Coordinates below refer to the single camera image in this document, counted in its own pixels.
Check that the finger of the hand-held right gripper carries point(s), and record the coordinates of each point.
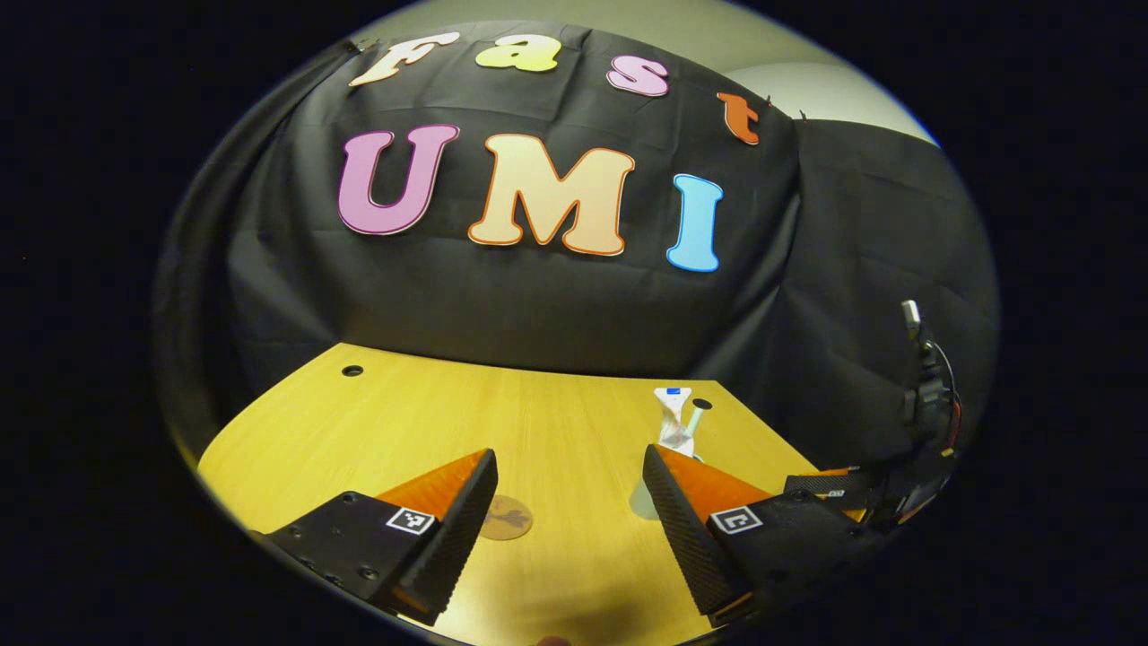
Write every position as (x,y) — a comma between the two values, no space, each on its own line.
(834,489)

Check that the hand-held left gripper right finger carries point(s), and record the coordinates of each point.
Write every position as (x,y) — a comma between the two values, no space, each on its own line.
(686,538)

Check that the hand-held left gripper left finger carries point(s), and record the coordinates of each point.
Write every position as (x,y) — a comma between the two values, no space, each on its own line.
(446,547)

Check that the round brown coaster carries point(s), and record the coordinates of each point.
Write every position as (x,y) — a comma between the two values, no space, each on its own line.
(511,519)

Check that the white toothpaste tube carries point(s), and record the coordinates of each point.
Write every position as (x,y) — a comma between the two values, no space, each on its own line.
(671,422)

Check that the pale green toothbrush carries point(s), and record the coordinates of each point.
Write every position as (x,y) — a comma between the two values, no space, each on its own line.
(693,417)

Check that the wooden desktop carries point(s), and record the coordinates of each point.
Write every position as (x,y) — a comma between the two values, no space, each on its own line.
(565,422)

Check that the black backdrop cloth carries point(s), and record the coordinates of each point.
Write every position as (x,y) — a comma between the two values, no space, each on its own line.
(556,305)

